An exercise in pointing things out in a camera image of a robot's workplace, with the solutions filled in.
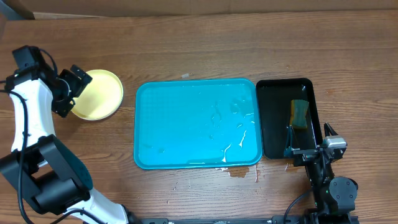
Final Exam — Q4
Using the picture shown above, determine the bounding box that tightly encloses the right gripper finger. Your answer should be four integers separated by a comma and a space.
284, 125, 299, 156
323, 123, 338, 137

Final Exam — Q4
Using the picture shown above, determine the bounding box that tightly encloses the green and yellow sponge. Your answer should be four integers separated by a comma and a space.
289, 100, 309, 129

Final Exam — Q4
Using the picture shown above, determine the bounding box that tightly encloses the yellow-green rimmed plate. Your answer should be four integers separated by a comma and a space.
72, 69, 124, 121

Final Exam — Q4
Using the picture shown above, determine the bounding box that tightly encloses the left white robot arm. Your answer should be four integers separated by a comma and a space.
1, 45, 141, 223

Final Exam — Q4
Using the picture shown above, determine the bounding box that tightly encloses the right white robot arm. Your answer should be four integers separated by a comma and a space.
283, 123, 358, 223

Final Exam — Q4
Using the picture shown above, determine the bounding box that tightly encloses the black rectangular water tray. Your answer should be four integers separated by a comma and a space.
256, 78, 323, 159

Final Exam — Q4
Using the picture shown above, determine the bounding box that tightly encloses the teal plastic tray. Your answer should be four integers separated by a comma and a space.
133, 78, 262, 170

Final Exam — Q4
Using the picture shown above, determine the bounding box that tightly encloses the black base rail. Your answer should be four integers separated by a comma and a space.
83, 214, 360, 224

